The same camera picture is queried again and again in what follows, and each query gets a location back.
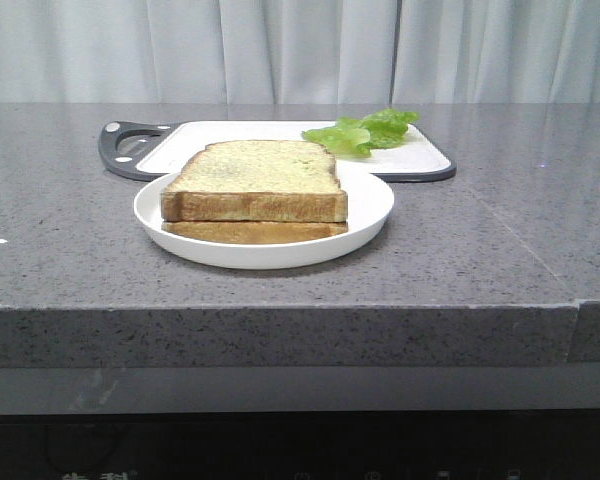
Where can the toasted bread slice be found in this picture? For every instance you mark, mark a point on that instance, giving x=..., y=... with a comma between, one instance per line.
x=257, y=180
x=255, y=232

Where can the white curtain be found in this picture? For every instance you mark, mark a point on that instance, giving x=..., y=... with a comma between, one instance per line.
x=300, y=52

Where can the white round plate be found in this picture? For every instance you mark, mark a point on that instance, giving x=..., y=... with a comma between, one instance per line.
x=370, y=201

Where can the green lettuce leaf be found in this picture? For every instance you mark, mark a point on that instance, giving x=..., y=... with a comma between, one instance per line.
x=357, y=138

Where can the white grey cutting board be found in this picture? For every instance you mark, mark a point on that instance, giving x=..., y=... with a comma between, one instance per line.
x=146, y=152

